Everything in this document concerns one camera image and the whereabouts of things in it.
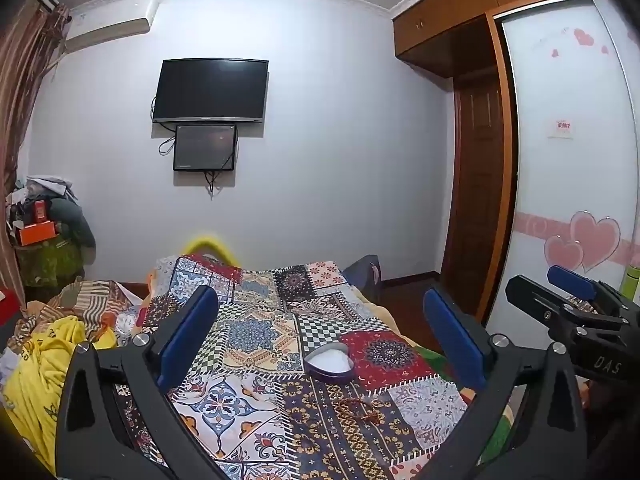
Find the small black wall monitor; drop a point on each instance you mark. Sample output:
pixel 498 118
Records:
pixel 205 147

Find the heart-shaped jewelry box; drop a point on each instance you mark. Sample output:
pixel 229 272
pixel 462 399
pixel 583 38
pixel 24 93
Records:
pixel 330 362

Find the wooden overhead wardrobe cabinet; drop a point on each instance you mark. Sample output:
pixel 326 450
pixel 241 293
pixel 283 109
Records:
pixel 445 15

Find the dark blue bag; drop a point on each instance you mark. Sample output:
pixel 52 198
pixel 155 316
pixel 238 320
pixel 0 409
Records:
pixel 364 275

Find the green patterned bag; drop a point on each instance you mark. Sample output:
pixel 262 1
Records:
pixel 47 267

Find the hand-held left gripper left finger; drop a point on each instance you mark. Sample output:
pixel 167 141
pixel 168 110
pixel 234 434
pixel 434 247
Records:
pixel 189 336

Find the yellow blanket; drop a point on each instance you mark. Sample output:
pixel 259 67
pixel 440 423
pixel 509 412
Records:
pixel 42 385

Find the orange box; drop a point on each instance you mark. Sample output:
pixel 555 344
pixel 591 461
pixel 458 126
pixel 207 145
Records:
pixel 36 233

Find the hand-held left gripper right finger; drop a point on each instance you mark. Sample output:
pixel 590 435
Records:
pixel 456 345

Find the brown striped curtain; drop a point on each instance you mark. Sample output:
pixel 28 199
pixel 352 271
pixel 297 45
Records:
pixel 27 85

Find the green bottle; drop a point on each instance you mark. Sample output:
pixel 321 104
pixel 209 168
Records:
pixel 632 286

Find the striped orange cloth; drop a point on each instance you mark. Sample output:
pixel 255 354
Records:
pixel 85 300

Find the patchwork printed blanket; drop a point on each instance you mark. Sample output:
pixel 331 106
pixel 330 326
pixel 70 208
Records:
pixel 260 340

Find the white red label sticker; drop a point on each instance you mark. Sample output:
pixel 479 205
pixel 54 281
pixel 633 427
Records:
pixel 561 128

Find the white air conditioner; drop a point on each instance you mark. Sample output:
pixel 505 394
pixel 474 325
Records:
pixel 107 22

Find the brown wooden door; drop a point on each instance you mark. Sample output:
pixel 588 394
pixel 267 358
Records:
pixel 475 185

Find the pile of clothes and boxes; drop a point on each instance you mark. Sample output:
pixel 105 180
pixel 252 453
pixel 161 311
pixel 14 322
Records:
pixel 65 210

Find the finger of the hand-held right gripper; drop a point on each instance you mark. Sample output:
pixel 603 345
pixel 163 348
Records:
pixel 571 281
pixel 537 305

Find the small red box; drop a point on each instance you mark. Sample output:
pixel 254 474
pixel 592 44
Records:
pixel 41 211

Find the black wall television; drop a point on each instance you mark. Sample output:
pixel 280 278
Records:
pixel 210 90

